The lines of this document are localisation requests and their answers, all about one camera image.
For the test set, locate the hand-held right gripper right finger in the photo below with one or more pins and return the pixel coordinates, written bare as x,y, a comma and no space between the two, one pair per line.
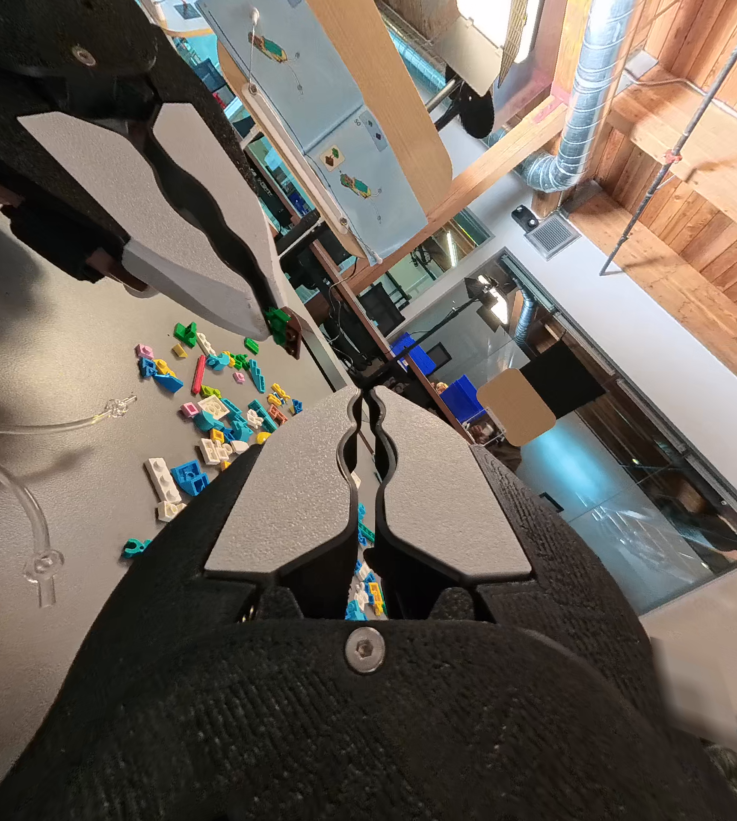
451,507

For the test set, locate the large silver ventilation duct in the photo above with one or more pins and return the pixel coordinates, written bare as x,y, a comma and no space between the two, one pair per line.
589,77

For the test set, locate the black ceiling fixture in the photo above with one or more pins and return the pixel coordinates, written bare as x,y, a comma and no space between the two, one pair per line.
471,106

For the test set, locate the wall air vent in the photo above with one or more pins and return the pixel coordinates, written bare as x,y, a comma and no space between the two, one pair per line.
553,236

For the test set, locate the grey desk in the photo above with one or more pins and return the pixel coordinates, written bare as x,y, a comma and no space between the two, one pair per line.
54,333

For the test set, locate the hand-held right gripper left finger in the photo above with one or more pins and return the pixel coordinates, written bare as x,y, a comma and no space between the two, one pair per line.
285,500

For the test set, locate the small silver ventilation duct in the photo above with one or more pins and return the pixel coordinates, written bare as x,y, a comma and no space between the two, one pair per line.
525,317

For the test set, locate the black panel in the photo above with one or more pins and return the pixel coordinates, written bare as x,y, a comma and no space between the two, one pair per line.
567,378

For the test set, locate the pale instruction sheet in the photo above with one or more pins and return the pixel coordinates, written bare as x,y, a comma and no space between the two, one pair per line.
342,96

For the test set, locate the studio light on stand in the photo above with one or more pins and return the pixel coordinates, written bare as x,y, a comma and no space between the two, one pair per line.
496,308

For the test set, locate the stack of blue bins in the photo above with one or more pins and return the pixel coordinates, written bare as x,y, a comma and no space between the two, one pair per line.
416,356
461,401

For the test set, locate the white overhead softbox light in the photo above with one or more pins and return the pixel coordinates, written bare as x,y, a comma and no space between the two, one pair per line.
471,45

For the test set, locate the hanging metal rod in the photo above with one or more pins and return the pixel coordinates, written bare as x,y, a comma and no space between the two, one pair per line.
672,154

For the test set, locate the person's left hand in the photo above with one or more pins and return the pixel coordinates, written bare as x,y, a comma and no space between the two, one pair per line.
115,269

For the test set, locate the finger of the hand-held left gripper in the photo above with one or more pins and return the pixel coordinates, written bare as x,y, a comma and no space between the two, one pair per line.
105,186
214,160

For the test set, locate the pile of colourful toy bricks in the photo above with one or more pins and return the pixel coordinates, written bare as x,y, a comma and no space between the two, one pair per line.
227,417

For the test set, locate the brown and green brick assembly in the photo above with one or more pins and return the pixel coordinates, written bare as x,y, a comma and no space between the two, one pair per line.
278,321

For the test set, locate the clear plastic tube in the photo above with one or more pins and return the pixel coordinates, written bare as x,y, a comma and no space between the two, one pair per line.
44,567
118,407

